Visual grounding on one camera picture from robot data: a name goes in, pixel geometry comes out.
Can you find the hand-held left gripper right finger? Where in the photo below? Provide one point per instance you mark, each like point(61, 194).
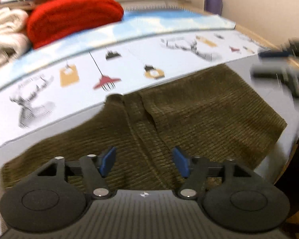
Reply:
point(180, 161)

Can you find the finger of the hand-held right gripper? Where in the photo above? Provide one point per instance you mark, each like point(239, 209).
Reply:
point(274, 54)
point(266, 71)

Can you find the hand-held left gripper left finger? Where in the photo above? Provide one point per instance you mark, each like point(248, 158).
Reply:
point(107, 159)

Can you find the olive green knit sweater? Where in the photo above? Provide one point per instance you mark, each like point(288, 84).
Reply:
point(201, 109)

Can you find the purple box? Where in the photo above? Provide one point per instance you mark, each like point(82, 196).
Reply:
point(213, 5)

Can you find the red knitted blanket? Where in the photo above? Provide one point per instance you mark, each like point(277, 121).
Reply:
point(72, 15)

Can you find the cream folded blanket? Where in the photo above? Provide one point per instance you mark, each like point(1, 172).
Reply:
point(5, 32)

